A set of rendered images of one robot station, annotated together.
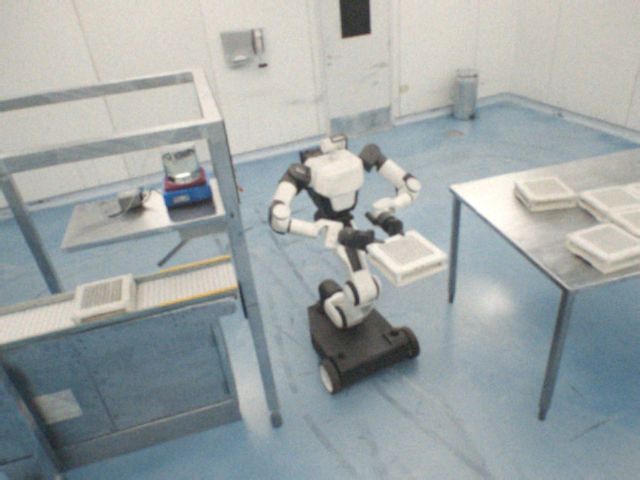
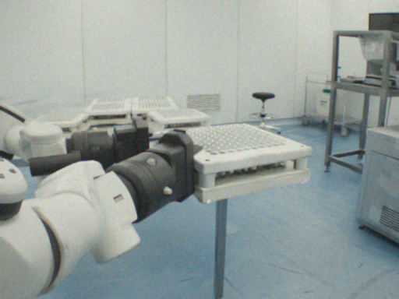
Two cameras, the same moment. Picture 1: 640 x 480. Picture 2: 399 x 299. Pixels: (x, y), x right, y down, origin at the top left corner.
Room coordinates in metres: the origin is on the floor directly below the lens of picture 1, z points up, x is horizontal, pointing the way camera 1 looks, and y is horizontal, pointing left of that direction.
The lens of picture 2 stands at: (1.84, 0.34, 1.24)
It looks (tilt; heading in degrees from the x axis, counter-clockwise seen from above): 16 degrees down; 265
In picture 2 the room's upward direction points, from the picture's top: straight up
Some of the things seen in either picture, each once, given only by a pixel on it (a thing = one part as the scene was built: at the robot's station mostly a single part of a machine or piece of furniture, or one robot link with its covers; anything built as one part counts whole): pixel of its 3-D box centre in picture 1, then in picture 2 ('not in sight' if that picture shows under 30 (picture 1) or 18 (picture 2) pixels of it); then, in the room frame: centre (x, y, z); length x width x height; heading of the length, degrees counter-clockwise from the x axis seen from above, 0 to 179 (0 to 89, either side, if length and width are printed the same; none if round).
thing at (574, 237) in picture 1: (608, 242); (178, 115); (1.80, -1.29, 0.94); 0.25 x 0.24 x 0.02; 15
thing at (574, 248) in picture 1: (605, 251); (178, 125); (1.80, -1.29, 0.89); 0.24 x 0.24 x 0.02; 15
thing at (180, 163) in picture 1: (179, 156); not in sight; (1.92, 0.54, 1.51); 0.15 x 0.15 x 0.19
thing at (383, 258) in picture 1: (405, 252); (228, 143); (1.72, -0.35, 1.05); 0.25 x 0.24 x 0.02; 22
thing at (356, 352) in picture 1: (348, 323); not in sight; (2.29, -0.12, 0.19); 0.64 x 0.52 x 0.33; 23
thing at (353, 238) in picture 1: (360, 240); (160, 176); (1.86, -0.18, 1.05); 0.12 x 0.10 x 0.13; 55
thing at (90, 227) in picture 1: (147, 213); not in sight; (1.84, 0.71, 1.31); 0.62 x 0.38 x 0.04; 103
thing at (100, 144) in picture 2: (392, 226); (118, 148); (1.95, -0.34, 1.05); 0.12 x 0.10 x 0.13; 15
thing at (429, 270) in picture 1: (405, 261); (227, 165); (1.72, -0.35, 1.01); 0.24 x 0.24 x 0.02; 22
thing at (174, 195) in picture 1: (187, 186); not in sight; (1.93, 0.54, 1.37); 0.21 x 0.20 x 0.09; 13
